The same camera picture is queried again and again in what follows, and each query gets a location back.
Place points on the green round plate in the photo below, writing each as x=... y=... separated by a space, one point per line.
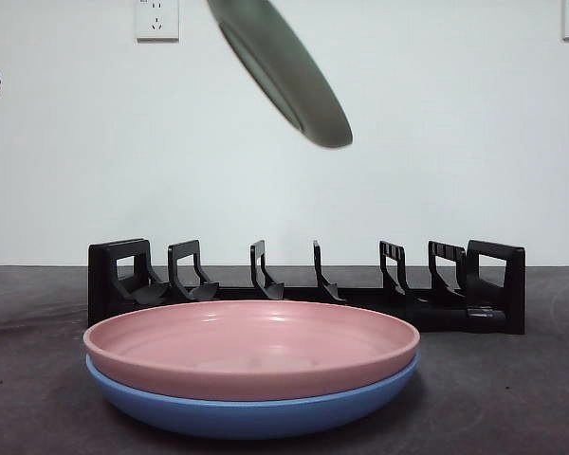
x=284 y=71

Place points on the blue round plate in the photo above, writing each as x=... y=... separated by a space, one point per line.
x=246 y=419

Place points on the black plastic dish rack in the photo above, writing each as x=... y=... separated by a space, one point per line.
x=455 y=318

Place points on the pink round plate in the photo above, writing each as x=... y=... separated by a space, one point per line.
x=246 y=341

